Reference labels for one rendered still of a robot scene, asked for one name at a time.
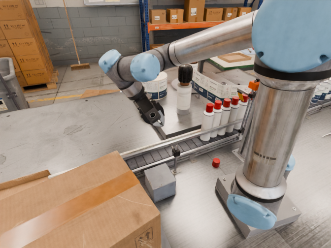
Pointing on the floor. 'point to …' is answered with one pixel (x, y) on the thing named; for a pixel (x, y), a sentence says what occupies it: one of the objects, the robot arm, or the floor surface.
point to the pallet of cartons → (25, 46)
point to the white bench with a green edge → (247, 65)
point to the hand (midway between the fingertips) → (162, 125)
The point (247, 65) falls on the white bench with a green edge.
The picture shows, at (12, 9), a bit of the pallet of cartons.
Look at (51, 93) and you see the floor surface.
